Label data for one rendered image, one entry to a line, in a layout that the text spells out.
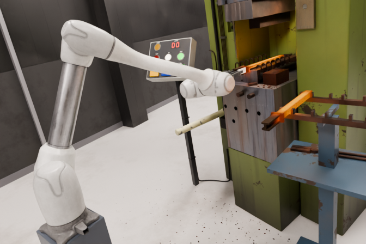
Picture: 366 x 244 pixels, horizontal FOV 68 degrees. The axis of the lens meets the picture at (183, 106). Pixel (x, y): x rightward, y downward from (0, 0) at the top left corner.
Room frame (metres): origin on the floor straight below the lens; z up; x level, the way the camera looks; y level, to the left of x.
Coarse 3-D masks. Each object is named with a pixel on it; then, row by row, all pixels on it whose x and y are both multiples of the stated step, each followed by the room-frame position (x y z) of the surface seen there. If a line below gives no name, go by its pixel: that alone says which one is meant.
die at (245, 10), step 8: (248, 0) 1.49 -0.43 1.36; (256, 0) 1.49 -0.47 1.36; (264, 0) 1.53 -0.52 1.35; (272, 0) 1.57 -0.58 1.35; (280, 0) 1.61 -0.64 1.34; (288, 0) 1.66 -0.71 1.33; (224, 8) 1.63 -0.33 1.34; (232, 8) 1.59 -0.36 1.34; (240, 8) 1.54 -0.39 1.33; (248, 8) 1.49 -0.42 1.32; (256, 8) 1.49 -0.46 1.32; (264, 8) 1.53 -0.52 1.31; (272, 8) 1.57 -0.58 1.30; (280, 8) 1.61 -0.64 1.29; (288, 8) 1.65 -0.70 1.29; (232, 16) 1.59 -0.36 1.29; (240, 16) 1.54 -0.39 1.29; (248, 16) 1.50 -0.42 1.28; (256, 16) 1.49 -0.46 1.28
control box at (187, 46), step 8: (168, 40) 1.96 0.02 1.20; (176, 40) 1.92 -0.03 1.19; (184, 40) 1.89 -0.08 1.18; (192, 40) 1.88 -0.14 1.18; (152, 48) 2.01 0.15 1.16; (160, 48) 1.97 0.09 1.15; (168, 48) 1.93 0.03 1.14; (176, 48) 1.90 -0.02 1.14; (184, 48) 1.86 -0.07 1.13; (192, 48) 1.86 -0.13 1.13; (152, 56) 1.98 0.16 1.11; (160, 56) 1.94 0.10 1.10; (176, 56) 1.87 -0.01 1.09; (184, 56) 1.83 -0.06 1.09; (192, 56) 1.85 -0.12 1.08; (192, 64) 1.83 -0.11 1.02; (152, 80) 1.93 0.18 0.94; (160, 80) 1.91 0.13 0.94; (168, 80) 1.88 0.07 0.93; (176, 80) 1.86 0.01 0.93; (184, 80) 1.83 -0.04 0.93
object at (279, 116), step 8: (304, 96) 1.07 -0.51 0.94; (288, 104) 1.01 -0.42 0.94; (296, 104) 1.01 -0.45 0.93; (272, 112) 0.94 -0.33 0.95; (280, 112) 0.94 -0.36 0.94; (288, 112) 0.96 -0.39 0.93; (264, 120) 0.88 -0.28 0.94; (272, 120) 0.87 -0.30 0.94; (280, 120) 0.91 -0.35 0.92; (264, 128) 0.87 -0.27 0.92; (272, 128) 0.87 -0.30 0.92
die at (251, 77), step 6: (282, 54) 1.78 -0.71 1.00; (288, 54) 1.74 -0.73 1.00; (282, 60) 1.62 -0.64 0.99; (288, 60) 1.64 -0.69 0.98; (294, 60) 1.68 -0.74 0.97; (258, 66) 1.56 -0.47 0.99; (264, 66) 1.54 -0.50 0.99; (270, 66) 1.54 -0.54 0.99; (294, 66) 1.68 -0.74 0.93; (246, 72) 1.54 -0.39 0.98; (252, 72) 1.50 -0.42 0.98; (258, 72) 1.48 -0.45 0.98; (234, 78) 1.62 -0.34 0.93; (240, 78) 1.58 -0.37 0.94; (246, 78) 1.54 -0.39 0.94; (252, 78) 1.50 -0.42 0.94
